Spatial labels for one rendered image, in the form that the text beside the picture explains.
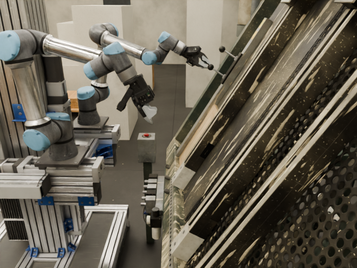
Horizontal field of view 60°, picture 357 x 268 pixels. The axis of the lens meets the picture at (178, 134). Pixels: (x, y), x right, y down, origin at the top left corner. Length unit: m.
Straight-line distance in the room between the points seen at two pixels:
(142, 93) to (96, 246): 1.40
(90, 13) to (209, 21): 2.16
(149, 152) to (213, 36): 3.66
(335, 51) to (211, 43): 4.60
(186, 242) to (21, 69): 0.99
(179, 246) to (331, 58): 0.81
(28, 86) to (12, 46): 0.18
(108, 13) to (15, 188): 2.78
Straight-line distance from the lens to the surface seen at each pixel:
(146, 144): 2.14
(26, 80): 1.51
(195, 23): 5.49
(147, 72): 6.83
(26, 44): 1.51
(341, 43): 1.01
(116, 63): 1.26
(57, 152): 1.70
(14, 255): 2.51
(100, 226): 2.55
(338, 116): 0.78
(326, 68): 1.01
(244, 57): 1.82
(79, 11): 4.16
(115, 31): 2.11
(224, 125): 1.50
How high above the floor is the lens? 1.79
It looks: 23 degrees down
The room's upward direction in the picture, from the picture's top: straight up
